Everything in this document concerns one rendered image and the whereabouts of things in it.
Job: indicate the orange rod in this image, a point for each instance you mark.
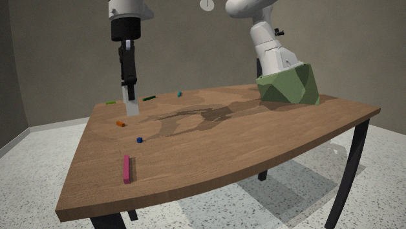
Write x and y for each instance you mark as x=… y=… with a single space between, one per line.
x=121 y=124

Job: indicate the pink rod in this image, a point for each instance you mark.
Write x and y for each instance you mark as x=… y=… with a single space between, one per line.
x=126 y=169

